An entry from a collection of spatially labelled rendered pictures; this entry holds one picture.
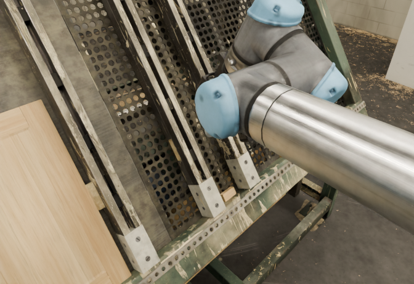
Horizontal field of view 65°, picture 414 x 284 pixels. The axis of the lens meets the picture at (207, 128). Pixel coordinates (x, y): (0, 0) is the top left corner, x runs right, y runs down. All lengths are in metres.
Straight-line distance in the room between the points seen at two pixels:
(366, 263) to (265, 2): 2.00
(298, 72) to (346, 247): 1.97
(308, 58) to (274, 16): 0.08
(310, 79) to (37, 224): 0.77
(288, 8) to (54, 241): 0.80
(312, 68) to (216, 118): 0.16
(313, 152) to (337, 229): 2.12
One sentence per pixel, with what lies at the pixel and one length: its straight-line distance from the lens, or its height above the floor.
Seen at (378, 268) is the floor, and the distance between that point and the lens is 2.34.
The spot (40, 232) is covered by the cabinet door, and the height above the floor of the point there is 1.09.
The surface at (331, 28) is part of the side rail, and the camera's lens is 1.88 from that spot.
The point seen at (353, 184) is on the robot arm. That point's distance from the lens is 0.30.
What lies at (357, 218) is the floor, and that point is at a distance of 2.54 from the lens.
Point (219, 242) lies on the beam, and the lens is 1.18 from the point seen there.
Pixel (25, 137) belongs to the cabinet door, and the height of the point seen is 1.29.
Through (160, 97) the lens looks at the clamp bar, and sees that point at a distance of 1.05.
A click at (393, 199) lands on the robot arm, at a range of 0.29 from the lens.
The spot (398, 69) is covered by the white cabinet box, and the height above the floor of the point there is 0.16.
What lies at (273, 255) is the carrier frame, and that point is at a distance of 1.97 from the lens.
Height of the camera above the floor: 1.80
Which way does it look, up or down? 35 degrees down
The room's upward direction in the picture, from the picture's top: straight up
